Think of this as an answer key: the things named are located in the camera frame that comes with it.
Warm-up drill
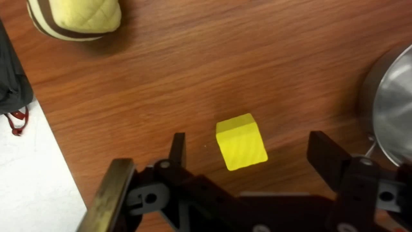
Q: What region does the yellow quilted plush toy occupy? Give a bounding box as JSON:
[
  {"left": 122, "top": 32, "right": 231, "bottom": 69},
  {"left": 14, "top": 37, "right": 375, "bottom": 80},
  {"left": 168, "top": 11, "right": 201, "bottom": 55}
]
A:
[{"left": 26, "top": 0, "right": 123, "bottom": 43}]

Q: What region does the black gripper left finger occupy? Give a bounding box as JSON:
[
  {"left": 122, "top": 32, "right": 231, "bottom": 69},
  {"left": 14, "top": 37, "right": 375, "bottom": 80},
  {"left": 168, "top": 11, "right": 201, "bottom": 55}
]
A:
[{"left": 124, "top": 132, "right": 243, "bottom": 232}]

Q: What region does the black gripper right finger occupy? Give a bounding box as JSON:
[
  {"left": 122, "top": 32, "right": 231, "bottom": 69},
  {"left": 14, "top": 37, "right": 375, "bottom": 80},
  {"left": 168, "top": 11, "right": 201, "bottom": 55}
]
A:
[{"left": 307, "top": 131, "right": 412, "bottom": 232}]

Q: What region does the yellow wooden block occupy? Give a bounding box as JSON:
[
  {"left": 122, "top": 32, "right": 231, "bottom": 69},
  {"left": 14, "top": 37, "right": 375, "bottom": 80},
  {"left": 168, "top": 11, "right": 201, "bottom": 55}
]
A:
[{"left": 216, "top": 113, "right": 270, "bottom": 173}]

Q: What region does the red cord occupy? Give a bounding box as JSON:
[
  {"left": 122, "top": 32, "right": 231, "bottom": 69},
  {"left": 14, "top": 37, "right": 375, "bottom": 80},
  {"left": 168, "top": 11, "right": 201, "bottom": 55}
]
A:
[{"left": 4, "top": 106, "right": 32, "bottom": 137}]

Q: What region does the brass coloured metal bar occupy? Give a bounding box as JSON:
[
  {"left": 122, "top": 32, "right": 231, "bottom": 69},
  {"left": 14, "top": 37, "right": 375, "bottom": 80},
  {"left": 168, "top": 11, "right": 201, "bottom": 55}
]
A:
[{"left": 77, "top": 158, "right": 137, "bottom": 232}]

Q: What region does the brown wooden table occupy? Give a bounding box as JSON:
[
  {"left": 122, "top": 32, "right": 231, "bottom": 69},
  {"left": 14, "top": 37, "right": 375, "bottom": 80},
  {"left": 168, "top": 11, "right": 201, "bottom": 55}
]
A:
[{"left": 0, "top": 0, "right": 412, "bottom": 232}]

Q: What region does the dark grey bag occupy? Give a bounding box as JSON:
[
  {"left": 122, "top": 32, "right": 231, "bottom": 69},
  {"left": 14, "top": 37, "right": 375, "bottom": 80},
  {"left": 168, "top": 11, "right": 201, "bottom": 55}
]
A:
[{"left": 0, "top": 21, "right": 35, "bottom": 117}]

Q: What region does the silver metal pot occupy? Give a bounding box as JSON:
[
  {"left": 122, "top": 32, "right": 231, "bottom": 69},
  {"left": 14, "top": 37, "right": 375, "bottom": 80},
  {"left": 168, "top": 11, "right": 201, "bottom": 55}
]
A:
[{"left": 360, "top": 43, "right": 412, "bottom": 168}]

